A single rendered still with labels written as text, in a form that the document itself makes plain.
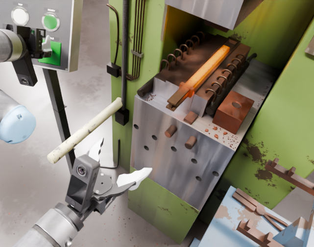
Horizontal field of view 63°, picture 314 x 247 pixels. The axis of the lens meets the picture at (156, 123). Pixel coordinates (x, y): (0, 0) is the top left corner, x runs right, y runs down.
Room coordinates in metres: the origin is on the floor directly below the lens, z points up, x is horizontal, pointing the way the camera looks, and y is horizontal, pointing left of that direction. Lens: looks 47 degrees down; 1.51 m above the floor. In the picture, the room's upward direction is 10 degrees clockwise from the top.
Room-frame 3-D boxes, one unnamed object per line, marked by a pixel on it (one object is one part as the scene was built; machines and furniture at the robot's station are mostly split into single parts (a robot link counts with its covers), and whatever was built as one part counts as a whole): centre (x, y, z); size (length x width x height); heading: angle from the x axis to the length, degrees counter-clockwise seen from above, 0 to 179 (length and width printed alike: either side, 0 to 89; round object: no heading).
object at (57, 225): (0.16, 0.15, 0.98); 0.08 x 0.05 x 0.08; 64
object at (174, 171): (0.82, -0.20, 0.69); 0.56 x 0.38 x 0.45; 154
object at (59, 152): (0.72, 0.29, 0.62); 0.44 x 0.05 x 0.05; 154
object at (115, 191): (0.27, 0.07, 1.00); 0.09 x 0.05 x 0.02; 118
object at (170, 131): (0.56, -0.05, 0.87); 0.04 x 0.03 x 0.03; 154
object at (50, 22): (0.74, 0.39, 1.09); 0.05 x 0.03 x 0.04; 64
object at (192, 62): (0.84, -0.15, 0.96); 0.42 x 0.20 x 0.09; 154
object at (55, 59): (0.70, 0.39, 1.00); 0.07 x 0.05 x 0.07; 89
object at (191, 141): (0.53, -0.12, 0.87); 0.04 x 0.03 x 0.03; 154
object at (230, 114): (0.62, -0.24, 0.95); 0.12 x 0.09 x 0.07; 154
